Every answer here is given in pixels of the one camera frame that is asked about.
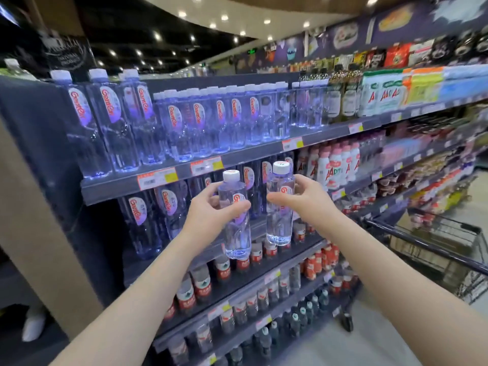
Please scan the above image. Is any person's left hand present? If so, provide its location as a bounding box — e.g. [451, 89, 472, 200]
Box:
[182, 181, 252, 251]

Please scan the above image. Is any person's right hand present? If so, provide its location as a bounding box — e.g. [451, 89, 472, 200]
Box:
[266, 174, 339, 235]

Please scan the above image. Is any small clear water bottle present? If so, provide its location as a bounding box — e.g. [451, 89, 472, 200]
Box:
[265, 161, 296, 247]
[218, 169, 252, 260]

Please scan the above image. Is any group of small water bottles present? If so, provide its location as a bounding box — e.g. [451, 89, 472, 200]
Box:
[152, 81, 291, 163]

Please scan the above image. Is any dark grey metal shelf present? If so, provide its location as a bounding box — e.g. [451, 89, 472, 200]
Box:
[0, 72, 488, 366]

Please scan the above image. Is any person's right forearm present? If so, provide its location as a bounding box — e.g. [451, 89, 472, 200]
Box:
[320, 213, 488, 366]

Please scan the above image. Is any person's left forearm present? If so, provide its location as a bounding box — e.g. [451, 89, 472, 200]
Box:
[49, 232, 216, 366]

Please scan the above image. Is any group of large water bottles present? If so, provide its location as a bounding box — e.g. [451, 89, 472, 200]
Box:
[289, 80, 330, 130]
[117, 152, 296, 260]

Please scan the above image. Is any group of white pink bottles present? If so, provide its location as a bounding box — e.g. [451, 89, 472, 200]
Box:
[296, 140, 361, 191]

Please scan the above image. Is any group of red packaged bottles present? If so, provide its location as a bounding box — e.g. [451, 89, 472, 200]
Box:
[303, 241, 341, 281]

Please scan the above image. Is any row of red label bottles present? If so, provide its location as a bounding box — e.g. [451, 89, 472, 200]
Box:
[164, 221, 319, 321]

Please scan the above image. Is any group of dark red jars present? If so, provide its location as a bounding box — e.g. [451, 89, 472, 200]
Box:
[375, 173, 416, 197]

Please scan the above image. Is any group of maroon label bottles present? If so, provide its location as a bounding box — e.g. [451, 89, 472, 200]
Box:
[358, 131, 388, 168]

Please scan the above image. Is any row of clear plastic bottles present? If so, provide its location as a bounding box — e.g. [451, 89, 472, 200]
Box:
[167, 262, 302, 364]

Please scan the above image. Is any group of amber liquid bottles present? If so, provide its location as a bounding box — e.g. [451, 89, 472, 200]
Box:
[322, 64, 363, 123]

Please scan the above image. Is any group of dark capped bottles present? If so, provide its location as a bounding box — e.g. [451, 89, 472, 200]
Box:
[213, 287, 330, 366]

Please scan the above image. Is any group of recessed ceiling lights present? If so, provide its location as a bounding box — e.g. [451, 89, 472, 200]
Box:
[95, 0, 382, 69]

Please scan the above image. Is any black chalkboard sign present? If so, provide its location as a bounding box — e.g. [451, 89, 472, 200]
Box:
[40, 32, 96, 79]

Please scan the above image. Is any row of yellow green bottles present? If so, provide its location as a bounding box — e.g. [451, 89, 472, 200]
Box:
[0, 58, 39, 81]

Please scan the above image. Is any brown square pillar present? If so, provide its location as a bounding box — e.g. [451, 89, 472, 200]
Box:
[32, 0, 86, 35]

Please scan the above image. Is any black wire shopping cart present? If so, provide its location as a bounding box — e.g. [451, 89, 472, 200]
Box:
[364, 207, 488, 306]

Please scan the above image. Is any purple wall mural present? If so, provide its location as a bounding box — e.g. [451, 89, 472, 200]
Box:
[234, 0, 488, 73]

